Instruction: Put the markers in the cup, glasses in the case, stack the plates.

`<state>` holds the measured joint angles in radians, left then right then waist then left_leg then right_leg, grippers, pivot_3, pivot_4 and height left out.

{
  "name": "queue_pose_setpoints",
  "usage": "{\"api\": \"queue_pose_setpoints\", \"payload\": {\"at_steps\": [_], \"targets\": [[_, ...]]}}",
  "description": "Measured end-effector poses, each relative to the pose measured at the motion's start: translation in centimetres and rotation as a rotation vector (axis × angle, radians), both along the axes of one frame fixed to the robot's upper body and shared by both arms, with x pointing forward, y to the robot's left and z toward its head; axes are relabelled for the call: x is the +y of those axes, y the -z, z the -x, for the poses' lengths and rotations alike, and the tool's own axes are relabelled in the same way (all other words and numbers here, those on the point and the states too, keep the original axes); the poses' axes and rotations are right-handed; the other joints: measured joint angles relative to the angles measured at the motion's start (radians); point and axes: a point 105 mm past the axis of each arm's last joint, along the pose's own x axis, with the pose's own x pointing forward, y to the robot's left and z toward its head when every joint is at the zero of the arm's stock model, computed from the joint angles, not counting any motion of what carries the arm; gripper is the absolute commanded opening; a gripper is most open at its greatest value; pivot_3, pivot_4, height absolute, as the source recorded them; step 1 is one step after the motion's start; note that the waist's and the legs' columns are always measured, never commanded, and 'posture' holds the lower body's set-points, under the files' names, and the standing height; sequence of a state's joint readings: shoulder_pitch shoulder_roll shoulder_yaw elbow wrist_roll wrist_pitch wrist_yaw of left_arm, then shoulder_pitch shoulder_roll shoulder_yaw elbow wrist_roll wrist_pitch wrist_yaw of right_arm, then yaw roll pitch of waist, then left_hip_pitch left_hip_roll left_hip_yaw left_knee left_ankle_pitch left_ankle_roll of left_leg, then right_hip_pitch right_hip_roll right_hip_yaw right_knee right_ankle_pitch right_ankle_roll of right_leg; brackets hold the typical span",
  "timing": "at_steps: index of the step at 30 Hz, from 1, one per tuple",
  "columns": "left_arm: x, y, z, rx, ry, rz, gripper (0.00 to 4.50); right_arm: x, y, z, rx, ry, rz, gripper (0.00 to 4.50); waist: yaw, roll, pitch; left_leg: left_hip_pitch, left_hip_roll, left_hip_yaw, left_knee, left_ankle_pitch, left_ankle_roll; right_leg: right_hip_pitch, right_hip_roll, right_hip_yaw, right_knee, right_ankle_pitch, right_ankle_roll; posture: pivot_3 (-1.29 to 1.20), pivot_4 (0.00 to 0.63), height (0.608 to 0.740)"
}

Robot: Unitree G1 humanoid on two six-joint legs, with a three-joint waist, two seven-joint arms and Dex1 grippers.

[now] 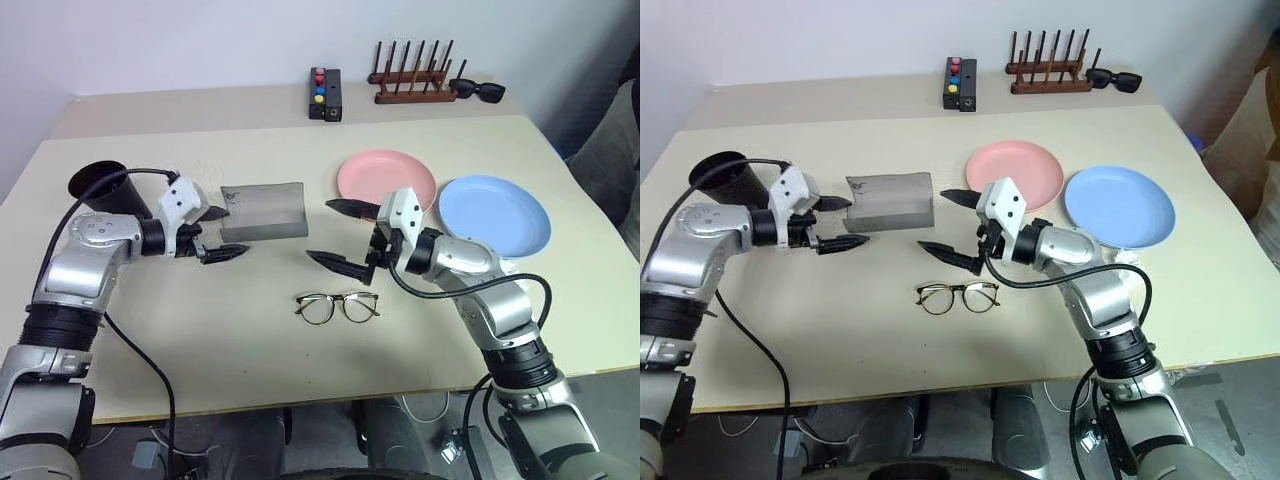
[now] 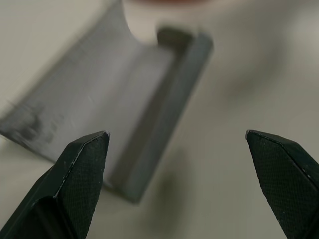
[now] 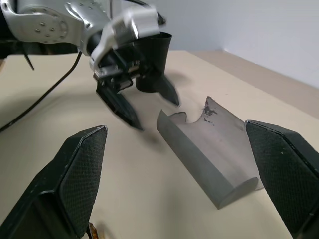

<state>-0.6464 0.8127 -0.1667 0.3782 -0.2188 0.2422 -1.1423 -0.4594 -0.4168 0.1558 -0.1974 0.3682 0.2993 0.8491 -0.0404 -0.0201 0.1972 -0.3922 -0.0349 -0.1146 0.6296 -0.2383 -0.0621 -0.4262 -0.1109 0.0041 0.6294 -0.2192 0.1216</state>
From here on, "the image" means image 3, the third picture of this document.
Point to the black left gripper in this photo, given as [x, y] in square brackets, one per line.
[119, 67]

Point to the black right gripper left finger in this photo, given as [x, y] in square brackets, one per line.
[62, 189]

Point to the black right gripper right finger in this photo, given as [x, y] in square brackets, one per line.
[286, 174]

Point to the black cup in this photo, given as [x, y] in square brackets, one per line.
[157, 54]

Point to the brown tortoiseshell glasses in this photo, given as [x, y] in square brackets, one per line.
[93, 230]

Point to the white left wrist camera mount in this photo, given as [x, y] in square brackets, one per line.
[139, 20]

